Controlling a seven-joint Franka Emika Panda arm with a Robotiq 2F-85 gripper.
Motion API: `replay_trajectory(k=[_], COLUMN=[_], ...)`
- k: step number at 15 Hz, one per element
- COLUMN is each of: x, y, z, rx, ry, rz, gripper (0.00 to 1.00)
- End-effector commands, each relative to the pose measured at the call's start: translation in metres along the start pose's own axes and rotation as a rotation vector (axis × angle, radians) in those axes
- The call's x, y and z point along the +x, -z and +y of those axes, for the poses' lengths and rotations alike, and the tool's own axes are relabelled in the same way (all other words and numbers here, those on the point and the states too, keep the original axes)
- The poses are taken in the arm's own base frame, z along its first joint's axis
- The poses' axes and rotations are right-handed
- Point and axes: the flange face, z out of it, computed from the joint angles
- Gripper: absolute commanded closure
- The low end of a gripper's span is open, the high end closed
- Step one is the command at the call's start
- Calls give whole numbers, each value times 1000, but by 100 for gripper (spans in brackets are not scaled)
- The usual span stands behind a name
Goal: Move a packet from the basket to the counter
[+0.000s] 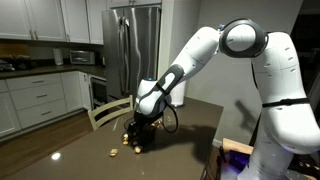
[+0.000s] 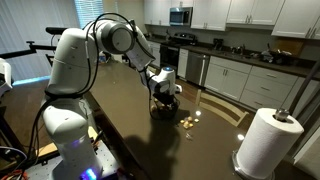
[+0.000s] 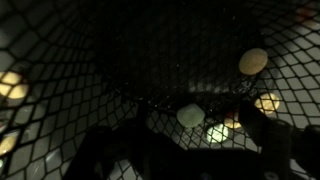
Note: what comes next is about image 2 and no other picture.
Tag white plastic device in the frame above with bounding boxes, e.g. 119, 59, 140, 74
0, 58, 14, 99

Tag white paper towel roll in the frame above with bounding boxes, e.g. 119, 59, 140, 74
235, 107, 305, 180

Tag black coffee maker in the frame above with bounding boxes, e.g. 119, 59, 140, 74
212, 37, 225, 52

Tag white kitchen cabinets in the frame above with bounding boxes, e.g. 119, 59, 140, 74
148, 41, 320, 112
143, 0, 320, 41

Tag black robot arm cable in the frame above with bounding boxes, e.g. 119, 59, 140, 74
28, 12, 156, 162

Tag kitchen sink faucet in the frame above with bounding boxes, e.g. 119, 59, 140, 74
229, 43, 248, 56

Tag stainless steel microwave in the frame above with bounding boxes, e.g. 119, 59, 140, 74
169, 6, 194, 27

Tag white lower kitchen cabinets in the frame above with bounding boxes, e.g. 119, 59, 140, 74
148, 41, 320, 112

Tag orange floor cable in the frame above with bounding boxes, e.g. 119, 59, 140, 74
0, 168, 30, 180

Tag perforated metal robot base plate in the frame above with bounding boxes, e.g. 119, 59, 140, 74
23, 139, 120, 180

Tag stainless steel dishwasher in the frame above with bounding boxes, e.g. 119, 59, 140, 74
185, 51, 211, 87

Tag brown wooden cutting board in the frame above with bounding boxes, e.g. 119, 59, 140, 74
274, 38, 305, 57

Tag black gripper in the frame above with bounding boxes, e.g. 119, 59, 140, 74
153, 92, 177, 115

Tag black kitchen stove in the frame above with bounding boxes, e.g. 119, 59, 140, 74
159, 31, 199, 73

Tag black tripod pole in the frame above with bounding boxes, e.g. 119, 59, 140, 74
287, 59, 320, 116

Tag white upper kitchen cabinets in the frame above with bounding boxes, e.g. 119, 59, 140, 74
143, 0, 320, 41

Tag light wooden board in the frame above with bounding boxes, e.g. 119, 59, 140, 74
35, 126, 100, 158

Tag black wire mesh basket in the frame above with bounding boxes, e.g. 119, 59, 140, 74
148, 95, 181, 121

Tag dark kitchen countertop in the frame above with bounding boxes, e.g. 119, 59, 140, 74
146, 35, 320, 82

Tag cream wooden chair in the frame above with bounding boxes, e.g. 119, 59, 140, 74
194, 89, 250, 128

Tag white window blinds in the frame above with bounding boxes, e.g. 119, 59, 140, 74
73, 0, 105, 30

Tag grey vertical blinds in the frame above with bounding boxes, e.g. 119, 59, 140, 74
0, 0, 81, 83

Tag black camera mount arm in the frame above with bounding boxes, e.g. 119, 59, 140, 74
0, 27, 68, 61

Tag dark cookware pile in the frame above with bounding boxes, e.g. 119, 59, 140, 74
259, 43, 296, 66

